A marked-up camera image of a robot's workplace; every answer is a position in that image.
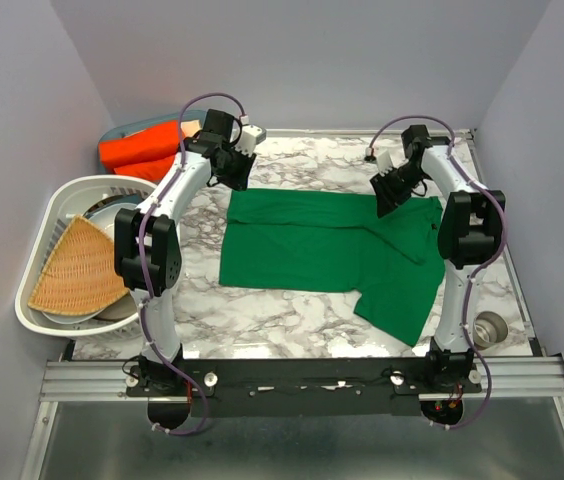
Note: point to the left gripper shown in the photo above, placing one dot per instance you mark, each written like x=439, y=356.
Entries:
x=240, y=181

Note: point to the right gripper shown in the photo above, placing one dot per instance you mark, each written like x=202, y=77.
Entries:
x=386, y=198

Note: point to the green t-shirt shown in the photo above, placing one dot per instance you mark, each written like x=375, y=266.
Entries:
x=335, y=243

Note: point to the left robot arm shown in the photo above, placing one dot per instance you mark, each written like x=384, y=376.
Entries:
x=147, y=251

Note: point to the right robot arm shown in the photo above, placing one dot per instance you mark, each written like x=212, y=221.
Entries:
x=471, y=237

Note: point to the rolled beige t-shirt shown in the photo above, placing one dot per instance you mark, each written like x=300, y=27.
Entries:
x=190, y=128

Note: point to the blue plastic bin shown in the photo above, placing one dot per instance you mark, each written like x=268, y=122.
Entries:
x=129, y=129

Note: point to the upper rolled orange t-shirt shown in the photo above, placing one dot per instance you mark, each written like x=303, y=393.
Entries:
x=151, y=144

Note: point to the rolled orange t-shirt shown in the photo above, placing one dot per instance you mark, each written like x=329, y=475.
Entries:
x=151, y=144
x=153, y=170

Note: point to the lower rolled orange t-shirt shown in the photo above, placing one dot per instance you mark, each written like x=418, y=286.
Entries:
x=153, y=170

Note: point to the dark teal plate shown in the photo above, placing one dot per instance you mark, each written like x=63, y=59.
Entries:
x=134, y=199

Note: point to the white bowl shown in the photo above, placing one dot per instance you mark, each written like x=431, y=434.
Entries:
x=104, y=219

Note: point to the small metal cup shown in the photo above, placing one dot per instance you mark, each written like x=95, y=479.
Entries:
x=489, y=329

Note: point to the white plastic basket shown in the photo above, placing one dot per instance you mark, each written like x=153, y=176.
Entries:
x=75, y=198

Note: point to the beige plate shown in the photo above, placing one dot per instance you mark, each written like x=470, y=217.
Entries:
x=120, y=310

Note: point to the wicker fan-shaped tray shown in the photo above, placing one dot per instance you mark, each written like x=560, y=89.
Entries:
x=78, y=277

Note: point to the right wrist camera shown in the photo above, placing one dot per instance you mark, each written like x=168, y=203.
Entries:
x=383, y=162

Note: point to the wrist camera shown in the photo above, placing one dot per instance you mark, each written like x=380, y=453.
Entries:
x=383, y=162
x=250, y=136

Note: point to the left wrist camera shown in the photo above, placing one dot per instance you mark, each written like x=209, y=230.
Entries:
x=250, y=136

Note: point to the black mounting base plate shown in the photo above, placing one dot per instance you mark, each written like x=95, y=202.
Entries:
x=225, y=388

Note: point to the aluminium rail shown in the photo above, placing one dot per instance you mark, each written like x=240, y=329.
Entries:
x=104, y=381

